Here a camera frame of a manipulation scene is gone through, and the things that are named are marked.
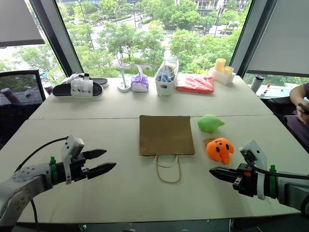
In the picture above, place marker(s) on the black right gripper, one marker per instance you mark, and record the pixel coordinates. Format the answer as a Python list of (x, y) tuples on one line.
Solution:
[(246, 184)]

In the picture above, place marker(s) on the person's purple trousers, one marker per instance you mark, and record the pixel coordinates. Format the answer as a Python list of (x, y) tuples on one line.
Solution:
[(299, 133)]

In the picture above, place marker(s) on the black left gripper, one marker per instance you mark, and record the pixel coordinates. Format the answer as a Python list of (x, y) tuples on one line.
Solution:
[(76, 168)]

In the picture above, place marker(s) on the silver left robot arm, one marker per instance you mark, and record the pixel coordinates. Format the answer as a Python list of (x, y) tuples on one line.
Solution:
[(24, 180)]

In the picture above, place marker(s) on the red drink can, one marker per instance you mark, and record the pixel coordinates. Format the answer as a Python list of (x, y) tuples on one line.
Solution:
[(48, 89)]

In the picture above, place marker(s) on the orange plush toy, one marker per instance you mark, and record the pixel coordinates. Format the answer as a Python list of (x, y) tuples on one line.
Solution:
[(220, 150)]

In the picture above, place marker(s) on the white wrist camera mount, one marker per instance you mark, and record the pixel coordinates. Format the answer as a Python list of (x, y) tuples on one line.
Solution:
[(256, 149), (70, 147)]

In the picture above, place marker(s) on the black mesh office chair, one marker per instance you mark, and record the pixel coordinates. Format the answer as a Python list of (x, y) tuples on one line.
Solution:
[(19, 96)]

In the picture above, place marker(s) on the grey roller blind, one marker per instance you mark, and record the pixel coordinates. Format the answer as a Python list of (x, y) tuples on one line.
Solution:
[(17, 21), (285, 36)]

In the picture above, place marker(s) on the person's hand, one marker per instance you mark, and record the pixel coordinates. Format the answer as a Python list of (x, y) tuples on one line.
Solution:
[(303, 115)]

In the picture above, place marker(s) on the white desk stand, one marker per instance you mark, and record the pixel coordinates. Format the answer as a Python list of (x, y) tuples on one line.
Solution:
[(123, 85)]

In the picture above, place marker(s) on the white storage basket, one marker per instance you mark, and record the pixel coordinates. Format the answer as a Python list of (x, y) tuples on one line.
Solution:
[(165, 84)]

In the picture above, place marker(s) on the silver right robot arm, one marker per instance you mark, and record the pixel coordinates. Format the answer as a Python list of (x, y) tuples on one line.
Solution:
[(290, 189)]

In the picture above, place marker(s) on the dark window frame pillar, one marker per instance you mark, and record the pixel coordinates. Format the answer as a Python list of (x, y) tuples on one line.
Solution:
[(58, 36), (251, 33)]

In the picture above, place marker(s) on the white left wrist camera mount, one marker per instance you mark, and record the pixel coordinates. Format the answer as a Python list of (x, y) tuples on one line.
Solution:
[(70, 147)]

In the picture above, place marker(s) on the person's bare forearm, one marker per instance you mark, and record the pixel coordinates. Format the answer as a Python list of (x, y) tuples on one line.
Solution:
[(298, 94)]

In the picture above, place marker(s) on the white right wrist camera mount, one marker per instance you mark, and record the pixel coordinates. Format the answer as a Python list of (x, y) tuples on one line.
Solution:
[(256, 149)]

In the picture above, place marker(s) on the short yellow cup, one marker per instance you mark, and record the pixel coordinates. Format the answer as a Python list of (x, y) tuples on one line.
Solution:
[(228, 70)]

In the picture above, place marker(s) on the purple and white pouch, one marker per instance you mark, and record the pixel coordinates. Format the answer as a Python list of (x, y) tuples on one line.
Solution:
[(139, 83)]

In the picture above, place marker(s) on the green plush toy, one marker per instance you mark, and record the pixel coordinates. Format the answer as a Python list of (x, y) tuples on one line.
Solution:
[(208, 123)]

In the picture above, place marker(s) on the dark smartphone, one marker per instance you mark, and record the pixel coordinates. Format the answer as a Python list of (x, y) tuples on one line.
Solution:
[(303, 106)]

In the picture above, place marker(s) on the red packet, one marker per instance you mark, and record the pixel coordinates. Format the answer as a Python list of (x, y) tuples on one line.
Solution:
[(195, 84)]

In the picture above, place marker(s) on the white rectangular tray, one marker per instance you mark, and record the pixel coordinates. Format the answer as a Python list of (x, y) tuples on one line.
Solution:
[(222, 77)]

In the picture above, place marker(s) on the brown paper bag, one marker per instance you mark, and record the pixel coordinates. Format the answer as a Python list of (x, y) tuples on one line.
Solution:
[(166, 135)]

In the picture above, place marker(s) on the black and white slipper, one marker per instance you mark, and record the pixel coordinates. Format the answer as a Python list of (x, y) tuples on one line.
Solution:
[(82, 90), (100, 81)]

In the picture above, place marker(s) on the silver thermos bottle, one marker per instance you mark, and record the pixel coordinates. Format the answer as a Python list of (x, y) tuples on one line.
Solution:
[(256, 84)]

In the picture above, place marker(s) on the tall yellow cup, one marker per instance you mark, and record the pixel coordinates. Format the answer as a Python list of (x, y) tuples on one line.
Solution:
[(220, 64)]

